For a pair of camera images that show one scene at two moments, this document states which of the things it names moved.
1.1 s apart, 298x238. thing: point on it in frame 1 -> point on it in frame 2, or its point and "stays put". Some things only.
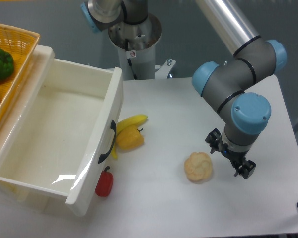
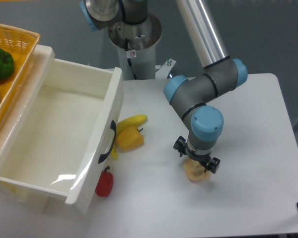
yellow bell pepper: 128,137 stays put
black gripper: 237,158 -> 212,163
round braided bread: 198,166 stays put
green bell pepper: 1,63 stays put
